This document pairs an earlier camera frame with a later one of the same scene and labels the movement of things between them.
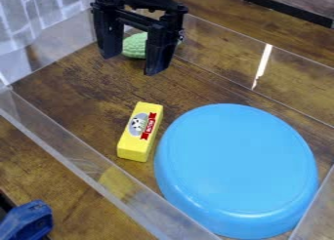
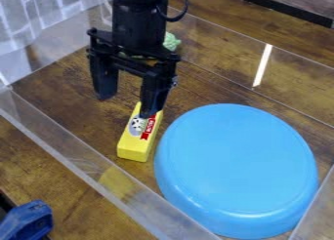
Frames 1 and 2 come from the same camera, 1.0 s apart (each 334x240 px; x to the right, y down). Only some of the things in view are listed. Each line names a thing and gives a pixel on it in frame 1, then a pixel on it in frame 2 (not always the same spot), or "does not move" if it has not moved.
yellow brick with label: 139,135 does not move
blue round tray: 237,171 does not move
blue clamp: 27,222 does not move
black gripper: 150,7 -> 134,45
